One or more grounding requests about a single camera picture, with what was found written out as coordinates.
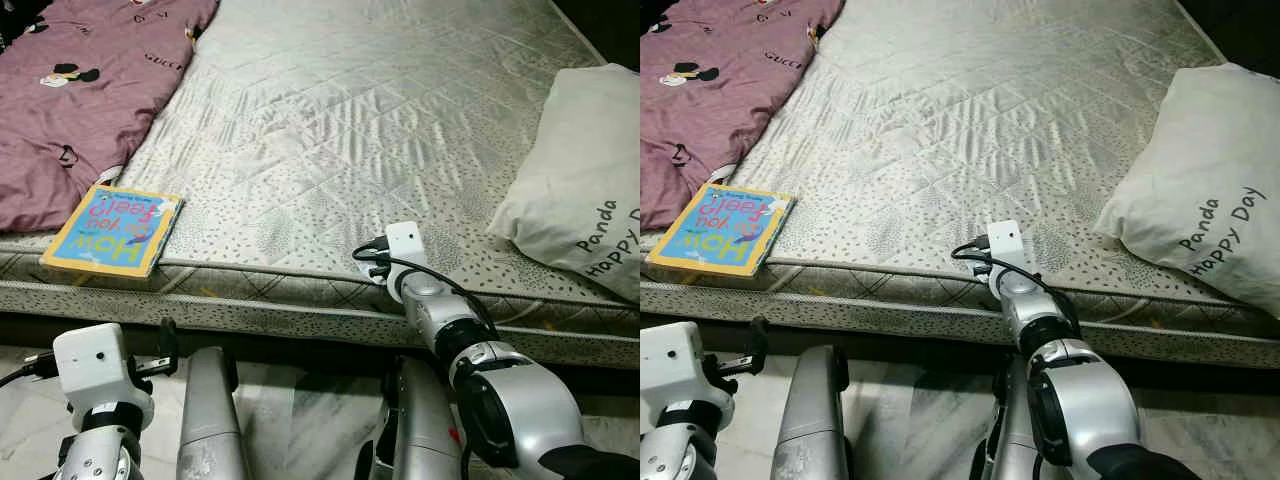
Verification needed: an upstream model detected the blue yellow children's book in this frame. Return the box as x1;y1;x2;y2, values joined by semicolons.
645;182;798;278
40;184;184;279

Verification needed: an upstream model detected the white printed pillow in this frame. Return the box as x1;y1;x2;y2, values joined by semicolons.
1095;62;1280;319
487;63;641;303

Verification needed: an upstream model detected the grey left robot leg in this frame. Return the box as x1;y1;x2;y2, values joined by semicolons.
770;345;851;480
177;345;251;480

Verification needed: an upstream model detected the grey robot leg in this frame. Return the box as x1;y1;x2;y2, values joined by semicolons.
177;345;251;480
968;355;1043;480
355;355;466;480
770;345;851;480

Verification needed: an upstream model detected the grey quilted mattress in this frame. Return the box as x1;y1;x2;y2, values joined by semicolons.
640;0;1280;346
0;0;641;371

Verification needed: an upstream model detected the grey right robot leg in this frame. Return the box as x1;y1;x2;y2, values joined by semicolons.
355;355;466;480
968;355;1043;480

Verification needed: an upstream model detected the purple cartoon mouse quilt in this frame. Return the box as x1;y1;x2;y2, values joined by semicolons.
0;0;221;233
640;0;846;233

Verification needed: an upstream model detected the black tufted headboard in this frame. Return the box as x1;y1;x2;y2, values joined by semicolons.
555;0;641;71
1178;0;1280;71

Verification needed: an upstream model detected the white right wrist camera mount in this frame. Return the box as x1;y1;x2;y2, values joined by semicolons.
985;220;1029;273
385;221;427;276

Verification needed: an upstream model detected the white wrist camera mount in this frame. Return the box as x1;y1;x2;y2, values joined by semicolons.
985;220;1029;273
385;221;427;276
52;323;136;406
640;322;713;406

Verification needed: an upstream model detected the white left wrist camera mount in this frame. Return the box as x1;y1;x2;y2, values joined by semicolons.
52;323;136;406
640;322;713;406

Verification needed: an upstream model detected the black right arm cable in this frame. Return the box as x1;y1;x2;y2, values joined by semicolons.
352;237;501;341
950;238;1083;333

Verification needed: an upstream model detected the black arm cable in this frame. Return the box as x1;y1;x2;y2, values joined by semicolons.
0;350;59;387
352;237;501;341
950;238;1083;333

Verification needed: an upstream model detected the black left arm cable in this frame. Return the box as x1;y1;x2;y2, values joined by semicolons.
0;350;59;387

